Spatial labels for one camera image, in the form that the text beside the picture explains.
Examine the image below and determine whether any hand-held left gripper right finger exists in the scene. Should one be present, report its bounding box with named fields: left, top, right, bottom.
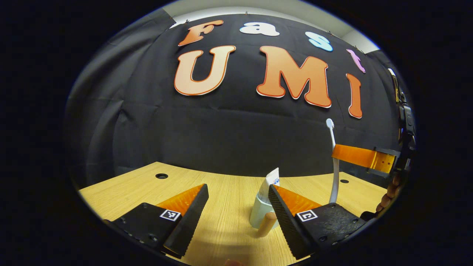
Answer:
left=268, top=184, right=366, bottom=260

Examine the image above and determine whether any white toothpaste tube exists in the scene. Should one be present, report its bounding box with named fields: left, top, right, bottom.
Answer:
left=259, top=167, right=280, bottom=205

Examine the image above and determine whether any black backdrop cloth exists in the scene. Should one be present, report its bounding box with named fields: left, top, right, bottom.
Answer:
left=65, top=7, right=416, bottom=189

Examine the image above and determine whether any wooden desktop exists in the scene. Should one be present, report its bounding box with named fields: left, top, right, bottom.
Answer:
left=78, top=161, right=388, bottom=266

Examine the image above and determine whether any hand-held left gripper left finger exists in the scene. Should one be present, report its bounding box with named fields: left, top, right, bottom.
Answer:
left=103, top=184, right=209, bottom=258

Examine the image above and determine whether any light blue cup wooden handle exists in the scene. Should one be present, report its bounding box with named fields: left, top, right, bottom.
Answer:
left=249, top=195, right=279, bottom=238

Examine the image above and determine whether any white toothbrush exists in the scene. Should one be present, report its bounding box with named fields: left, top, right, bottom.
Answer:
left=326, top=118, right=340, bottom=204

